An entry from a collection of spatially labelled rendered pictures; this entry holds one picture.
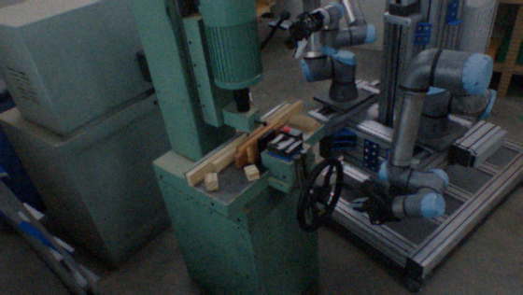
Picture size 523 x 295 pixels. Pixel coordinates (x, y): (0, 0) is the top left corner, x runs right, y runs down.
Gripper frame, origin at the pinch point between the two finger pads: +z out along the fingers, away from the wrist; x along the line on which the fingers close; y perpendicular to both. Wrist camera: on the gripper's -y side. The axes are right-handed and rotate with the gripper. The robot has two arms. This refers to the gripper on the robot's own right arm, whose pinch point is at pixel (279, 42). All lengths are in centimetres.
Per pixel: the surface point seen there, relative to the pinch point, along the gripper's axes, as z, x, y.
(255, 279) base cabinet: 34, 66, -61
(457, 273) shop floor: -50, 137, -49
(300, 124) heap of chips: -9.1, 26.5, -27.5
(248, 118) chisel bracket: 15.2, 13.1, -20.7
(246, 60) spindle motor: 15.3, -0.9, -2.3
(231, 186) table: 34, 29, -29
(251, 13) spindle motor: 11.1, -10.0, 8.6
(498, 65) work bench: -262, 91, -59
